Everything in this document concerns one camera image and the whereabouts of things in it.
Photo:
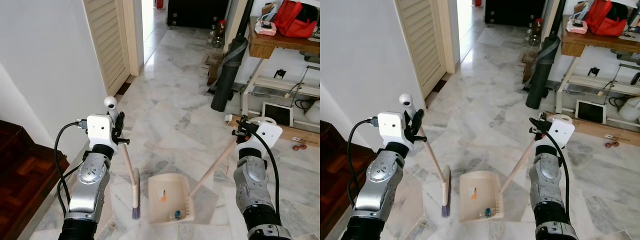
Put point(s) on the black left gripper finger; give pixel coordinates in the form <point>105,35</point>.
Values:
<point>418,117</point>
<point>120,120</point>

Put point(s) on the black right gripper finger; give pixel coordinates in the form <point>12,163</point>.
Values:
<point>542,116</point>
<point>244,120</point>

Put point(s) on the beige broom with purple bristles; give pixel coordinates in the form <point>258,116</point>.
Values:
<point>110,102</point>
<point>405,99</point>

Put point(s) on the clear plastic bottle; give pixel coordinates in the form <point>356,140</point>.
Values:
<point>487,213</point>
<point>176,215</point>

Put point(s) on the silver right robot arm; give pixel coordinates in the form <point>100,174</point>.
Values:
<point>252,185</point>
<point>547,185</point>

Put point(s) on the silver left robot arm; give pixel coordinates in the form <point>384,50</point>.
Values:
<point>380,190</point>
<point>87,190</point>

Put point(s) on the wooden floor ledge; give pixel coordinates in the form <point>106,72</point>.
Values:
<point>300,135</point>
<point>600,130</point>

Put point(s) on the white plug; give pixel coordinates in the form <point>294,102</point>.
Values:
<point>228,119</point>

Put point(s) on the white framed tablet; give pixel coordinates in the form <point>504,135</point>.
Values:
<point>591,111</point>
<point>277,114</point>

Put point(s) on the white metal rack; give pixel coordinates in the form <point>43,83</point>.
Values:
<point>280,82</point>
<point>595,80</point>

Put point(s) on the brown cardboard box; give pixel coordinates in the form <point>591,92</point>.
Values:
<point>214,65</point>
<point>529,62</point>

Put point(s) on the black tube bag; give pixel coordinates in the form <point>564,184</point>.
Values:
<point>545,60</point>
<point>230,65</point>

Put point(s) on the small red object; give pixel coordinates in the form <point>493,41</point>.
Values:
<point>299,147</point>
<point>611,144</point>

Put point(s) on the small black clip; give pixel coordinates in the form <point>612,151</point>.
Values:
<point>280,74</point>
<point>593,71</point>

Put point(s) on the white plastic jug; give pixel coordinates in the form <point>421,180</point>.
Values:
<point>313,111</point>
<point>631,109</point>

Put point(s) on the beige louvred door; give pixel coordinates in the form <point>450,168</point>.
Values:
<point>107,40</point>
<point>420,40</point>

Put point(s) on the brown wooden table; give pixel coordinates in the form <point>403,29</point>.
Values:
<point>280,45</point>
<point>595,42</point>

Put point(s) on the glass bottles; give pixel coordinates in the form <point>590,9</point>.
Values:
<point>535,32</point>
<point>218,35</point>

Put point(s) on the dark wooden staircase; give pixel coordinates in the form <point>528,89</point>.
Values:
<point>25,180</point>
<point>332,175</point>

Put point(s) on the pink box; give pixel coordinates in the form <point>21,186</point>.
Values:
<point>577,25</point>
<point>265,27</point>

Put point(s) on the red bag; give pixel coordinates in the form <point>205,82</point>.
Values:
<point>295,20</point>
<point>607,17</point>

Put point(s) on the black cabinet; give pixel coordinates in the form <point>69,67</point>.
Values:
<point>195,12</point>

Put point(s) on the small red canister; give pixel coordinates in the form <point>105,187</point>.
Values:
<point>159,3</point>
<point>477,2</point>

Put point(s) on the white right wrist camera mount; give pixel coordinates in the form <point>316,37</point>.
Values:
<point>265,137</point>
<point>560,131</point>

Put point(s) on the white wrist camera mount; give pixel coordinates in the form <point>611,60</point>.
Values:
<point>265,137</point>
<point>99,131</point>
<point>391,127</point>
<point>560,131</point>

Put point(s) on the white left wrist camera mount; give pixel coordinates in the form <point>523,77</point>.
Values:
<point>99,131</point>
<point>391,127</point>

